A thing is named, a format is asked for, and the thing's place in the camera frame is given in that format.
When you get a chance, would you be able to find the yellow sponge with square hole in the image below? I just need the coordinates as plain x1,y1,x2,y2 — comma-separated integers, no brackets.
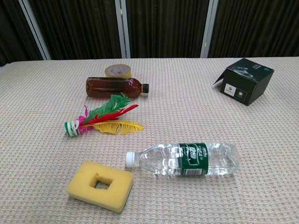
65,161,134,214

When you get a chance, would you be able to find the beige woven tablecloth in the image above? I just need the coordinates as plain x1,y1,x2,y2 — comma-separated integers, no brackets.
0,56,299,224

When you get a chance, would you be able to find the grey partition post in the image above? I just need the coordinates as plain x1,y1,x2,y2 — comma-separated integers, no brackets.
200,0,219,59
18,0,51,60
115,0,131,59

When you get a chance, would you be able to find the brown tea bottle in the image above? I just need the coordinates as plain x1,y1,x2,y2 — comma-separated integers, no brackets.
85,76,150,98

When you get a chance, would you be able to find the yellow tape roll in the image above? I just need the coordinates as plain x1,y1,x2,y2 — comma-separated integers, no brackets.
104,64,132,78

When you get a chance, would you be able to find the colorful feather shuttlecock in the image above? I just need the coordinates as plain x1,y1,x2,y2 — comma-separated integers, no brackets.
64,92,145,137

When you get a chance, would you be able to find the clear water bottle green label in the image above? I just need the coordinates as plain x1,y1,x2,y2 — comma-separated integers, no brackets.
125,141,241,178

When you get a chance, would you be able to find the black cardboard box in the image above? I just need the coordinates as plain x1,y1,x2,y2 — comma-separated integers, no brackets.
212,57,275,107

